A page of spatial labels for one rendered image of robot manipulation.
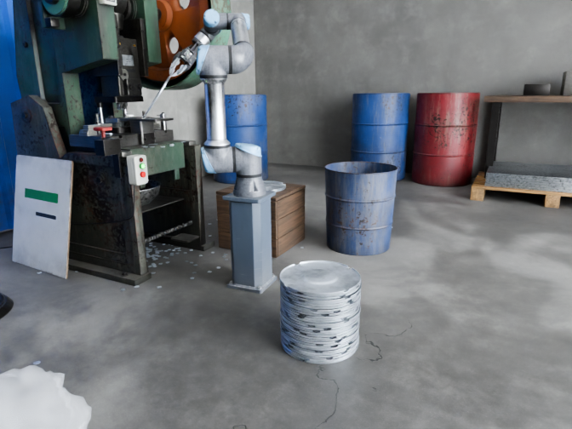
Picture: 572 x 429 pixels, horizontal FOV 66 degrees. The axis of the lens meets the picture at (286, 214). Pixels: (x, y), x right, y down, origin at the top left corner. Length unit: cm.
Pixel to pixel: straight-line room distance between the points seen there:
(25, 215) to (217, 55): 144
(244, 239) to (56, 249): 102
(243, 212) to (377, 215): 84
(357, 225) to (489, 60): 297
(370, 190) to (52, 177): 166
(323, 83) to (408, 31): 110
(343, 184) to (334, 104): 302
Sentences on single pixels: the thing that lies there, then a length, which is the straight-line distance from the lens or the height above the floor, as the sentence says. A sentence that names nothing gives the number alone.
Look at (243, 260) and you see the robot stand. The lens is 207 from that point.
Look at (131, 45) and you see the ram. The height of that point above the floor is 114.
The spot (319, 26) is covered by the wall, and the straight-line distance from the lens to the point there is 551.
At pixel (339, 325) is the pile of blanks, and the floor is 14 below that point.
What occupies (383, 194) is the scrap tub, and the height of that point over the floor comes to 36.
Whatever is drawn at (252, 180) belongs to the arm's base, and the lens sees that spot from 198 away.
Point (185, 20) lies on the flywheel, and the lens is 272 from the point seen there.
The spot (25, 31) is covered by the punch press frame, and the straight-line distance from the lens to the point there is 277.
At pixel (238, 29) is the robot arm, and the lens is 216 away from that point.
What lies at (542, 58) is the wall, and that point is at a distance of 504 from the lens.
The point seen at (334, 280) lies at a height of 26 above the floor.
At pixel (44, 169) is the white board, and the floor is 53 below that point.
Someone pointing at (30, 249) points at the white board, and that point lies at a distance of 275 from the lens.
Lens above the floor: 91
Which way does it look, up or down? 16 degrees down
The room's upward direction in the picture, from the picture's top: 1 degrees counter-clockwise
